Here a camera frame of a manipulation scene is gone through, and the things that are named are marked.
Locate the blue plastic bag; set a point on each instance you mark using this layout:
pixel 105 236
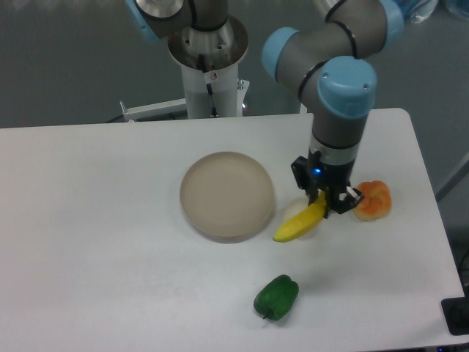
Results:
pixel 416 11

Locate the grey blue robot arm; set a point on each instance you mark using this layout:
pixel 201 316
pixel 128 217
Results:
pixel 327 70

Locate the beige round plate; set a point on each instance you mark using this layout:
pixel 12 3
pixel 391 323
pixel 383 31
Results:
pixel 228 197

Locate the white left frame bracket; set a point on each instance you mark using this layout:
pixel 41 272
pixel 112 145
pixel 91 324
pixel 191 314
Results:
pixel 155 111

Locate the yellow banana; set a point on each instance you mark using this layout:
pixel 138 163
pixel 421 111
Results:
pixel 300 223

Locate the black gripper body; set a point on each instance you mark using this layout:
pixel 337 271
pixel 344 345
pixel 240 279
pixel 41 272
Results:
pixel 331 179

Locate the orange bread roll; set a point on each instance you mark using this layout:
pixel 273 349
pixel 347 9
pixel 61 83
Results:
pixel 377 201

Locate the white pear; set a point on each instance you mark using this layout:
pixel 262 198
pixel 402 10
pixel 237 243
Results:
pixel 295 209

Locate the black box at table edge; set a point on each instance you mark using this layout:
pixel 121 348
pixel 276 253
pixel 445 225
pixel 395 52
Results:
pixel 455 311

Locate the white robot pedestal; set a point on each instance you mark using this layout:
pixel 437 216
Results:
pixel 209 63

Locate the grey table leg strut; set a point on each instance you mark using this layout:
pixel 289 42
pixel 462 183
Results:
pixel 452 178

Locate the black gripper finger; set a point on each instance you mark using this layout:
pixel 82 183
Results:
pixel 341 200
pixel 304 179

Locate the green bell pepper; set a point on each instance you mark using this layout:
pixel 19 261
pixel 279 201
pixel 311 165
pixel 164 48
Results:
pixel 276 299

